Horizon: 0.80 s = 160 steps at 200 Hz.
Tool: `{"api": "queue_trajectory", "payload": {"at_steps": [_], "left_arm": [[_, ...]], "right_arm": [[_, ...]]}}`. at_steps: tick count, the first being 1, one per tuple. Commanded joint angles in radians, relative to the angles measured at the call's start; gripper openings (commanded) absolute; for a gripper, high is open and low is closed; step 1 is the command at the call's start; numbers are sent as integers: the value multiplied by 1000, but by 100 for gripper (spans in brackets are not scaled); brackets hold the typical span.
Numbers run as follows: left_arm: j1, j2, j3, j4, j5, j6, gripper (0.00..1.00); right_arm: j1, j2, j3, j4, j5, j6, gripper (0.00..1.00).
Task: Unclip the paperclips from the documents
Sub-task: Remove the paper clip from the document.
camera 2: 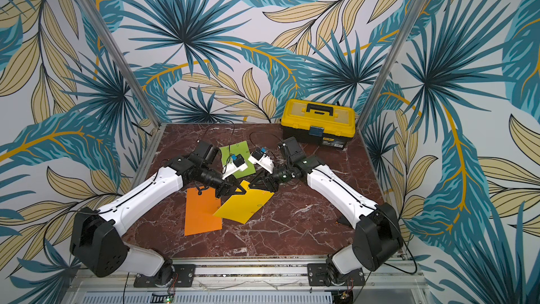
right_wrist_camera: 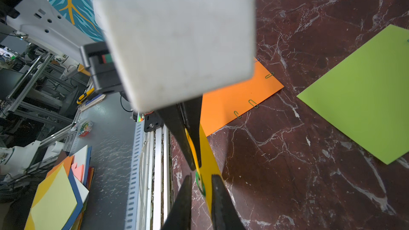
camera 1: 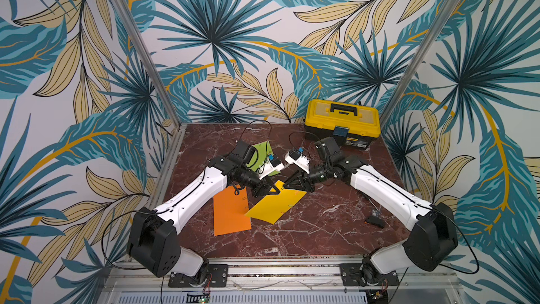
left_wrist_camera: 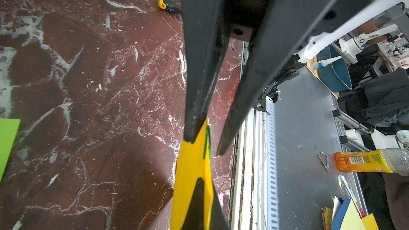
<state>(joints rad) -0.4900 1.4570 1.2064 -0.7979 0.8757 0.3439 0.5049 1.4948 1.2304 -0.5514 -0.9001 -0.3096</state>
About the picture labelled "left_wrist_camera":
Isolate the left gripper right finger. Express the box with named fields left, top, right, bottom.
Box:
left=209, top=190, right=229, bottom=230

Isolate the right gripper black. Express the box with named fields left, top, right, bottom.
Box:
left=181, top=0, right=337, bottom=156

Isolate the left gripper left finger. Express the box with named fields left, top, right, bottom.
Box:
left=181, top=178, right=205, bottom=230

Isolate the yellow paper sheet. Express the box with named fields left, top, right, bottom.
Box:
left=170, top=119, right=214, bottom=230

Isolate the green paperclip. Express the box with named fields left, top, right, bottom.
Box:
left=203, top=126, right=212, bottom=159

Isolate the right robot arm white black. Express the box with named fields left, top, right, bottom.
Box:
left=181, top=0, right=404, bottom=155

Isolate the teal plastic bin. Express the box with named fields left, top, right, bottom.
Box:
left=317, top=45, right=353, bottom=93

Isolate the stack of coloured paper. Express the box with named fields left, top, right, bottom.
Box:
left=322, top=196, right=379, bottom=230

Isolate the orange juice bottle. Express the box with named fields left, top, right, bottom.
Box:
left=333, top=148, right=409, bottom=176

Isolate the green paper sheet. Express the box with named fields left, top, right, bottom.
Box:
left=0, top=118, right=20, bottom=180

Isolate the aluminium front rail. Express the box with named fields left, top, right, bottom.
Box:
left=228, top=41, right=279, bottom=230

